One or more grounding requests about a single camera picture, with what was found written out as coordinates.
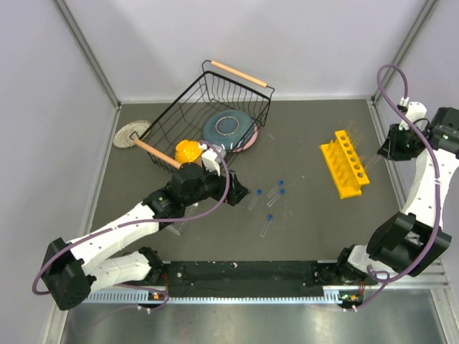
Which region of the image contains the blue ceramic plate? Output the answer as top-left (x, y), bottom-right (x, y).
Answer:
top-left (202, 110), bottom-right (255, 152)

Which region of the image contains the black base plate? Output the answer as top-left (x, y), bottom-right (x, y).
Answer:
top-left (126, 261), bottom-right (376, 298)

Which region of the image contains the clear acrylic tube rack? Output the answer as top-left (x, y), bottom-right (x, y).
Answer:
top-left (166, 203), bottom-right (199, 236)

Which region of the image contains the long glass test tube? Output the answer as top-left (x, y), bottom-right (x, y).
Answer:
top-left (350, 126), bottom-right (363, 149)

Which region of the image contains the woven round coaster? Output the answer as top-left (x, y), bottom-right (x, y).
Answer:
top-left (113, 120), bottom-right (151, 149)

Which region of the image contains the yellow and brown bowl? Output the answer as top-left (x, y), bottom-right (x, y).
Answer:
top-left (174, 140), bottom-right (202, 164)

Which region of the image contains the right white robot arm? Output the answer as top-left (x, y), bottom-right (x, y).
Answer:
top-left (334, 107), bottom-right (458, 284)

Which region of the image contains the yellow test tube rack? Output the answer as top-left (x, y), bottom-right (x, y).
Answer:
top-left (320, 130), bottom-right (370, 199)

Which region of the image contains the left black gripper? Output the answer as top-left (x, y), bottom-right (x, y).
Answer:
top-left (184, 162), bottom-right (250, 207)

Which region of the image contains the black wire basket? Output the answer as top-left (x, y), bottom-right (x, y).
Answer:
top-left (128, 59), bottom-right (275, 164)

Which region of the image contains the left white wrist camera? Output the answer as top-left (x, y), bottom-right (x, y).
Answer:
top-left (198, 143), bottom-right (226, 176)

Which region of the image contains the blue capped tube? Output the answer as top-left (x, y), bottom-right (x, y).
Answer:
top-left (267, 180), bottom-right (284, 198)
top-left (260, 214), bottom-right (273, 237)
top-left (248, 189), bottom-right (262, 211)
top-left (267, 188), bottom-right (285, 208)

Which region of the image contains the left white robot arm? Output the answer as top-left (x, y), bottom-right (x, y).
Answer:
top-left (39, 163), bottom-right (250, 310)

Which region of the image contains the pink plate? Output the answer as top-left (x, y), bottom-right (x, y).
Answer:
top-left (232, 126), bottom-right (258, 153)

